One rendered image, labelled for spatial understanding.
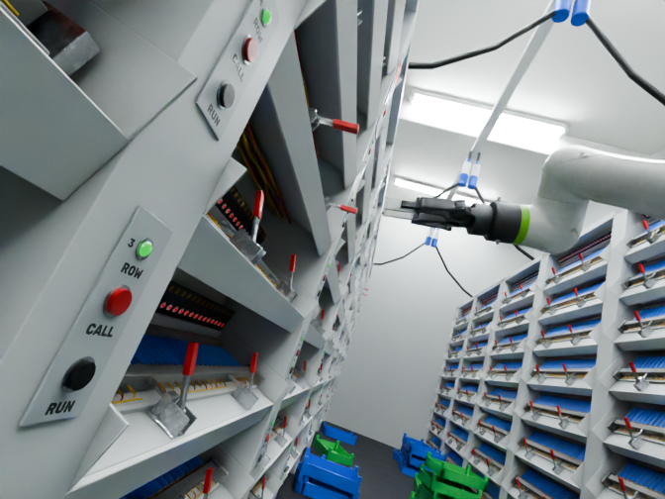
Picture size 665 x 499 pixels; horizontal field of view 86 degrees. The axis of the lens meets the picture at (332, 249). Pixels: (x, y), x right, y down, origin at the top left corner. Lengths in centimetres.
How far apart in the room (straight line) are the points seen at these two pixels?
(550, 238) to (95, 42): 84
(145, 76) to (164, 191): 7
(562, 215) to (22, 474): 88
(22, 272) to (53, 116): 7
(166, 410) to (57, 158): 30
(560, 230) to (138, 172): 82
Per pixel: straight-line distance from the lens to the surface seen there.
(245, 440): 90
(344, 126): 51
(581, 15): 195
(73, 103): 20
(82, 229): 21
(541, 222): 90
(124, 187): 23
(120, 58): 26
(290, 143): 47
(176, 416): 44
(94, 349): 25
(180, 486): 76
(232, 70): 29
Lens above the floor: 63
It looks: 16 degrees up
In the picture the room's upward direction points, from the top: 20 degrees clockwise
